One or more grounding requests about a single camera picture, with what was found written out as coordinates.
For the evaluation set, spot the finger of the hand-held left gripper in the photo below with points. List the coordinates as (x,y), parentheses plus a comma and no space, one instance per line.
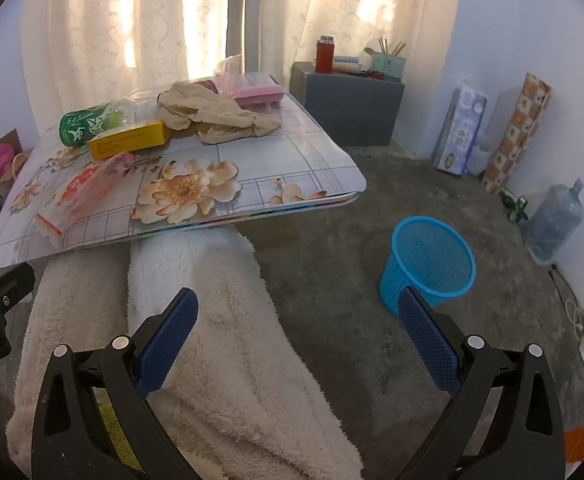
(11,282)

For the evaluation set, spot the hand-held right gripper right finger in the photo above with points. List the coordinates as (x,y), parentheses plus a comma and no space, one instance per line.
(429,345)

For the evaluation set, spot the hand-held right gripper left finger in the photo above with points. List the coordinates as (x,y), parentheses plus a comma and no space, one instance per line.
(166,345)

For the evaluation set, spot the blue plastic wastebasket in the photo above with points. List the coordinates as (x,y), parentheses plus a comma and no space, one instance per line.
(424,265)

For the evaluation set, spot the clear wrapper with red print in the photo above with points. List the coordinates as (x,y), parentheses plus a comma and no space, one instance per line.
(84,192)

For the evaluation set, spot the green plastic bottle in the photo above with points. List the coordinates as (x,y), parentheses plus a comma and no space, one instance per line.
(84,127)

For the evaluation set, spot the yellow cardboard box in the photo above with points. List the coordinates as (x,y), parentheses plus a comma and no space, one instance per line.
(129,141)

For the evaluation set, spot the beige cloth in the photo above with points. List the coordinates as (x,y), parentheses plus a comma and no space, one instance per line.
(211,110)

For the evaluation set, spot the pink plastic box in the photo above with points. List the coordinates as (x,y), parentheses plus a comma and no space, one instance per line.
(259,94)

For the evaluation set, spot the clear plastic bag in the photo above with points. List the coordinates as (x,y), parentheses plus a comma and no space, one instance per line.
(229,72)

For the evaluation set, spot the white fluffy blanket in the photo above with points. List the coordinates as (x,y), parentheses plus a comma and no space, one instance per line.
(221,340)

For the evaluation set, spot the brown cardboard box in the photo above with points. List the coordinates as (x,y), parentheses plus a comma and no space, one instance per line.
(9,140)

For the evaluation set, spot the small green object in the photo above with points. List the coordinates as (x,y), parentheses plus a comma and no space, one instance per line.
(516,206)

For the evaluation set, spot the large blue water jug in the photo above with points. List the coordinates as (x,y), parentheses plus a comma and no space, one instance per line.
(554,225)

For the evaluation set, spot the tissue roll pack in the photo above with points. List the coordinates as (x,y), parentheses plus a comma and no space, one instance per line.
(459,132)

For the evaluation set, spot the floral print folding table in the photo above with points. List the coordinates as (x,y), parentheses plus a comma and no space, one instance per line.
(282,160)

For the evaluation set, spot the rolled checkered mat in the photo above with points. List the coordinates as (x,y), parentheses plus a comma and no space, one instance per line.
(517,135)

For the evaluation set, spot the grey cabinet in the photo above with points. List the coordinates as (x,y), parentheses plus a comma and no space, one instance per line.
(347,105)

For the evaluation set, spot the cream patterned curtain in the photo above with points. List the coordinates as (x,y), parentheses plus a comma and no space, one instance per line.
(352,5)
(121,25)

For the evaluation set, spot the teal utensil basket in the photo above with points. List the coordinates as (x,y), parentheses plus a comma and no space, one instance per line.
(388,66)

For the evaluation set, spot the white and blue roll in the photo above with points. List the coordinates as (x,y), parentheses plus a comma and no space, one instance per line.
(347,64)

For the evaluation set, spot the wooden chopsticks bundle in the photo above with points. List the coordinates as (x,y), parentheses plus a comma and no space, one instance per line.
(391,46)

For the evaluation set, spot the red thermos flask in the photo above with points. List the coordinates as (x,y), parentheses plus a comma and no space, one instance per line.
(324,57)

